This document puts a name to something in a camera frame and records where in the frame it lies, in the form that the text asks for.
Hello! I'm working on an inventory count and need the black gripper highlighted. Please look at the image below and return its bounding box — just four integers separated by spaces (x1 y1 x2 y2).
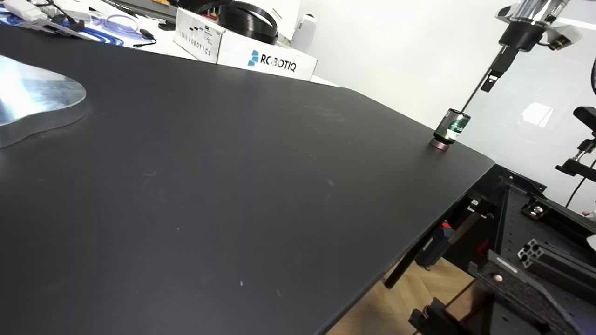
480 23 545 91

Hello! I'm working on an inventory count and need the green medicine bottle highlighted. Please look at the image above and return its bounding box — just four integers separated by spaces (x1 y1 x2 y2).
431 108 469 151

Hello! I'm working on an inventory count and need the white bottle behind box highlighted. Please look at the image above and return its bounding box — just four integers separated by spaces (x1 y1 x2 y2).
292 13 316 52

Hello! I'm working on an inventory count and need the black optical breadboard base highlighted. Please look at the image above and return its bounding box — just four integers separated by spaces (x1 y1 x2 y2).
409 166 596 335

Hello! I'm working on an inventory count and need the white Robotiq cardboard box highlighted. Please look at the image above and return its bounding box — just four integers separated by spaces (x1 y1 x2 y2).
173 10 316 80

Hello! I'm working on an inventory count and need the blue plastic packaging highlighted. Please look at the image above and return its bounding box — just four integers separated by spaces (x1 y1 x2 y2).
0 0 156 49

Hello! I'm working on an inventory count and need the black camera stand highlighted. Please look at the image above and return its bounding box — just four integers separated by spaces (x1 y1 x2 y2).
558 106 596 183

